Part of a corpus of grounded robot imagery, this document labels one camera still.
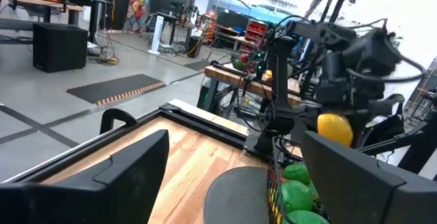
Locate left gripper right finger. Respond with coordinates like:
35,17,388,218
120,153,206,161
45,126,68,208
300,130,437,224

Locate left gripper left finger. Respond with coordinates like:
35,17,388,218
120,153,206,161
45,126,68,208
0,129,171,224

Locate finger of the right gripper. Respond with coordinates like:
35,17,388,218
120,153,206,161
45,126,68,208
350,111,371,149
296,109,321,137

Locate yellow mango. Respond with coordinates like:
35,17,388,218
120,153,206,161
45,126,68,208
316,113,354,148

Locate green round fruit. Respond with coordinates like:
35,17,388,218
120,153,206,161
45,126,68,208
282,163,311,185
278,179,314,213

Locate wooden workbench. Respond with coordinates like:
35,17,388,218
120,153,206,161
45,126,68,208
203,64,303,108
0,0,85,27

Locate black floor mat striped edge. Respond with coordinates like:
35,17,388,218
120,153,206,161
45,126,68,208
66,73,167,107

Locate red storage bins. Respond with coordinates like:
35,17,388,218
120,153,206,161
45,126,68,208
242,18,269,53

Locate grey round woven placemat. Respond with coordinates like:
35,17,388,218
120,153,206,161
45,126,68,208
203,166,274,224

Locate white pillar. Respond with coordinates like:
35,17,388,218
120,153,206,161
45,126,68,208
147,15,165,56

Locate black cabinet box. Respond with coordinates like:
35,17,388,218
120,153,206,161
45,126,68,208
32,22,89,74

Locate colourful patterned cloth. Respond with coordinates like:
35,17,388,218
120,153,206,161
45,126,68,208
123,0,153,33

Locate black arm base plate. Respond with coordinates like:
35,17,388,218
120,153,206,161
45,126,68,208
243,130,274,158

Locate black wire basket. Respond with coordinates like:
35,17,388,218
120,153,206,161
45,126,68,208
266,135,330,224

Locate black stand frame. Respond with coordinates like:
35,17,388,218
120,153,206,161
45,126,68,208
356,113,437,181

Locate black frame handle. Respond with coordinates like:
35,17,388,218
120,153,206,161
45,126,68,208
99,108,139,135

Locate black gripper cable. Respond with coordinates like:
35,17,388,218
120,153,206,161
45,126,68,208
346,55,427,84

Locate yellow coiled floor cable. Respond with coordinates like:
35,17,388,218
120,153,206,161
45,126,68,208
98,29,120,66

